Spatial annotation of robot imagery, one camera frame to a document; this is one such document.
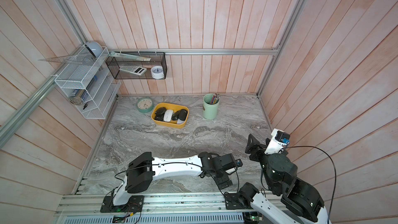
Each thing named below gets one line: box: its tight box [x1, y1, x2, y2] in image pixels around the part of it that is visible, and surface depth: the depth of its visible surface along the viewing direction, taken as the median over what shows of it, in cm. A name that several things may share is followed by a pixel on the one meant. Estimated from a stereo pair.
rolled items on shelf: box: [68, 75, 97, 106], surface depth 78 cm
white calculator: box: [119, 65, 148, 76], surface depth 100 cm
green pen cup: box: [202, 93, 221, 120], surface depth 103 cm
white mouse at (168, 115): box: [163, 108, 174, 122], surface depth 106 cm
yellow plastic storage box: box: [151, 102, 190, 129], surface depth 110 cm
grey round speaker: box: [84, 40, 104, 58], surface depth 85 cm
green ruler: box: [108, 51, 152, 62], surface depth 93 cm
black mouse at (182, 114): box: [177, 108, 189, 121], surface depth 103 cm
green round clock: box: [136, 96, 155, 114], surface depth 113 cm
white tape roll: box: [150, 65, 165, 80], surface depth 97 cm
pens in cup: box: [210, 92, 221, 105], surface depth 98 cm
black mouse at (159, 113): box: [154, 106, 167, 122], surface depth 106 cm
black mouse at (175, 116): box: [171, 110, 180, 121], surface depth 105 cm
